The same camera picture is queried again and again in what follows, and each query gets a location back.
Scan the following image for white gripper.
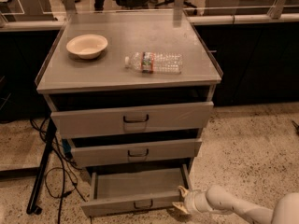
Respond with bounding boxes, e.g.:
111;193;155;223
172;186;207;215

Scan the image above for grey bottom drawer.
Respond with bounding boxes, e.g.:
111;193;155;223
81;162;192;217

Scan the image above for grey drawer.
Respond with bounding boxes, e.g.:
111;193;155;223
81;162;192;217
72;138;202;167
51;102;213;139

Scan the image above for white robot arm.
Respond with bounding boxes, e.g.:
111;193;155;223
173;185;299;224

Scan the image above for grey top drawer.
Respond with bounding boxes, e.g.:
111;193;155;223
51;102;213;139

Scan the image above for grey middle drawer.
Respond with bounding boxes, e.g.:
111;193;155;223
72;138;202;167

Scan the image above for grey drawer cabinet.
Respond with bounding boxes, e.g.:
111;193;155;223
37;10;221;172

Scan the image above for clear plastic water bottle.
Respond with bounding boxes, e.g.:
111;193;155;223
124;51;183;75

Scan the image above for black stand pole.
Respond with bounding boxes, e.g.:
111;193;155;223
26;120;56;215

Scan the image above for white paper bowl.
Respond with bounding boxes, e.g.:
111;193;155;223
66;35;108;60

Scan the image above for black floor cables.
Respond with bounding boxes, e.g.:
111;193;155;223
29;117;93;224

